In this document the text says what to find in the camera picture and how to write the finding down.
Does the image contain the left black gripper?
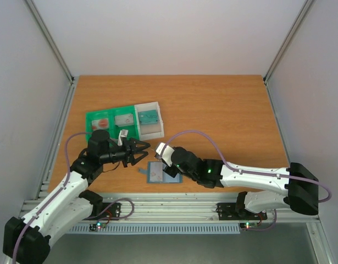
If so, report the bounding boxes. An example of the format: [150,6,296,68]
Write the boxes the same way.
[101,137,151,167]

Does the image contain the teal leather card holder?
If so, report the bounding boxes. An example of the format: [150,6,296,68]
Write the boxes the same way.
[138,162,183,184]

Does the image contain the green plastic bin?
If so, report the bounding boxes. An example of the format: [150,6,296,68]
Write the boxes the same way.
[85,106,139,141]

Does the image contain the white translucent plastic bin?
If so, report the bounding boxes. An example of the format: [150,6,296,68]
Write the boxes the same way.
[134,102,164,141]

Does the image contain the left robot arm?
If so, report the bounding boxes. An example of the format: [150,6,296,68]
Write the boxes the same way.
[3,130,150,263]

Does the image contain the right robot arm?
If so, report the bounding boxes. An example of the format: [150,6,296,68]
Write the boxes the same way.
[156,144,319,218]

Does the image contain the grey card in green bin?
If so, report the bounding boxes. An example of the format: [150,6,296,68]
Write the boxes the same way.
[114,113,134,127]

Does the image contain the teal cards in white bin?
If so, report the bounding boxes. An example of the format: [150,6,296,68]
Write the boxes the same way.
[138,109,159,125]

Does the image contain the card with red circle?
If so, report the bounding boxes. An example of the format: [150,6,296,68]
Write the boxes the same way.
[91,118,109,131]

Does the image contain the left small circuit board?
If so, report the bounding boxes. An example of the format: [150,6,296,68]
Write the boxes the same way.
[88,222,107,232]

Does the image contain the small circuit board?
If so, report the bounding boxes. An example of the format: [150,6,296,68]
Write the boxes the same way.
[240,222,259,230]
[88,222,107,232]

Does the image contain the right small circuit board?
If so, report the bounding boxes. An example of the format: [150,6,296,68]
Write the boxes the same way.
[240,222,259,230]

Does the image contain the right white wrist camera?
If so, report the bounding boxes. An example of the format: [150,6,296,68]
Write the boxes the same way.
[155,142,174,167]

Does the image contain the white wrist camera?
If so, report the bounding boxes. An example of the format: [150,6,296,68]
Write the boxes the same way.
[118,129,128,146]
[155,142,174,167]

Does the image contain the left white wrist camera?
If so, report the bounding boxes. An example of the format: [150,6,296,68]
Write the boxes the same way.
[118,129,128,146]

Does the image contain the aluminium front rail frame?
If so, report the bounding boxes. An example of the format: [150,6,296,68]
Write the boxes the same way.
[18,191,320,223]

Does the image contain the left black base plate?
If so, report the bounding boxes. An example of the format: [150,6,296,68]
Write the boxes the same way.
[85,202,121,221]

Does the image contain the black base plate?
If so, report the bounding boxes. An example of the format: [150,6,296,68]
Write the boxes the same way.
[215,202,268,221]
[85,202,121,221]

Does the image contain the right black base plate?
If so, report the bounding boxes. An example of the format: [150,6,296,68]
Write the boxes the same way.
[215,202,268,221]

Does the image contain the grey slotted cable duct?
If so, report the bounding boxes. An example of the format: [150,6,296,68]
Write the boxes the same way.
[67,223,240,235]

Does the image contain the left aluminium corner post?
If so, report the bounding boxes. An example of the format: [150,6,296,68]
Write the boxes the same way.
[24,0,76,83]

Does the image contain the aluminium corner post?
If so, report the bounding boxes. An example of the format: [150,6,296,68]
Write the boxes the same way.
[24,0,76,83]
[263,0,315,83]

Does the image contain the right aluminium corner post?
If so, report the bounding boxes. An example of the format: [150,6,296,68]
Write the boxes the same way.
[263,0,315,83]

